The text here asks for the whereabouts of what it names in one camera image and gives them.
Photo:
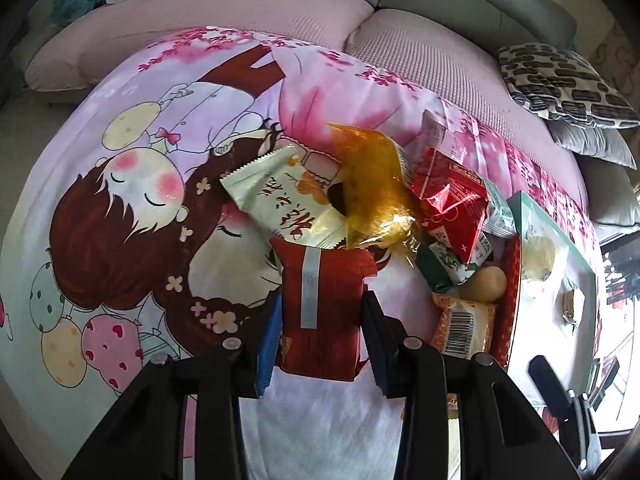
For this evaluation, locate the orange brown snack packet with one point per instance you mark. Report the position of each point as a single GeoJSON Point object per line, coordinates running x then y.
{"type": "Point", "coordinates": [465, 327]}

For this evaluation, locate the small dark wrapped snack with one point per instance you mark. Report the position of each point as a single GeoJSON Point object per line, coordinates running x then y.
{"type": "Point", "coordinates": [571, 305]}

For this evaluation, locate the dark red snack packet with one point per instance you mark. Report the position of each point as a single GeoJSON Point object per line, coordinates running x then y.
{"type": "Point", "coordinates": [325, 310]}

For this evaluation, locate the cream snack packet orange print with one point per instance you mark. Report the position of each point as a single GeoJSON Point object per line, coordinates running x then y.
{"type": "Point", "coordinates": [280, 195]}

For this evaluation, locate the crinkled red snack packet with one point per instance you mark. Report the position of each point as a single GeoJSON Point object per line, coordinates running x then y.
{"type": "Point", "coordinates": [445, 200]}

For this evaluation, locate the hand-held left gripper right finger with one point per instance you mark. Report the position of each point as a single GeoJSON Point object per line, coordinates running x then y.
{"type": "Point", "coordinates": [377, 350]}

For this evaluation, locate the pale yellow round snack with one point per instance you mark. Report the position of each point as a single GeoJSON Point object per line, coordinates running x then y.
{"type": "Point", "coordinates": [482, 284]}

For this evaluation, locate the black white patterned pillow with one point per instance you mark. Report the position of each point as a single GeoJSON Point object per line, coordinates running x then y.
{"type": "Point", "coordinates": [560, 80]}

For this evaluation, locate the printed cartoon blanket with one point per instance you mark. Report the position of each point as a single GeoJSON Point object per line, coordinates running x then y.
{"type": "Point", "coordinates": [150, 185]}

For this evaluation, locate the silver green snack packet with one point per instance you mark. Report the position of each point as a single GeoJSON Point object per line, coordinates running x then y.
{"type": "Point", "coordinates": [500, 212]}

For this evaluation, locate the pink white snack packet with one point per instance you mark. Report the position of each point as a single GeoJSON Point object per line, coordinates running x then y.
{"type": "Point", "coordinates": [440, 132]}

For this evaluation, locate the teal cloth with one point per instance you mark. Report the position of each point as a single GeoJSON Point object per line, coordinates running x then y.
{"type": "Point", "coordinates": [75, 2]}

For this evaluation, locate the green white snack packet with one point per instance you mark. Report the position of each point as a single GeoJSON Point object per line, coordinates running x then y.
{"type": "Point", "coordinates": [440, 265]}

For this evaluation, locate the teal rimmed box tray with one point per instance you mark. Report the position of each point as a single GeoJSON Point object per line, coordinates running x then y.
{"type": "Point", "coordinates": [545, 340]}

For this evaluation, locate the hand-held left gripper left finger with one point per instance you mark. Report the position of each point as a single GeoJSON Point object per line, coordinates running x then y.
{"type": "Point", "coordinates": [267, 345]}

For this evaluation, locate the red snack packet gold print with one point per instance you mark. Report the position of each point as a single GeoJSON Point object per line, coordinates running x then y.
{"type": "Point", "coordinates": [510, 300]}

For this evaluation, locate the clear wrapped round pastry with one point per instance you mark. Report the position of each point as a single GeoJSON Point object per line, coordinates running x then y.
{"type": "Point", "coordinates": [539, 257]}

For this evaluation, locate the pink sofa cover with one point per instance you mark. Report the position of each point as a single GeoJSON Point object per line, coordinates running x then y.
{"type": "Point", "coordinates": [250, 10]}

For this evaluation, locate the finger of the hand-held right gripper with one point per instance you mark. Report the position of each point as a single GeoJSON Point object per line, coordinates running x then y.
{"type": "Point", "coordinates": [545, 380]}

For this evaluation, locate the yellow translucent snack packet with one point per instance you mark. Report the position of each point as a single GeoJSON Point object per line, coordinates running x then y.
{"type": "Point", "coordinates": [370, 180]}

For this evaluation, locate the grey pillow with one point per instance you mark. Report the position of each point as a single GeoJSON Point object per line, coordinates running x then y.
{"type": "Point", "coordinates": [595, 142]}

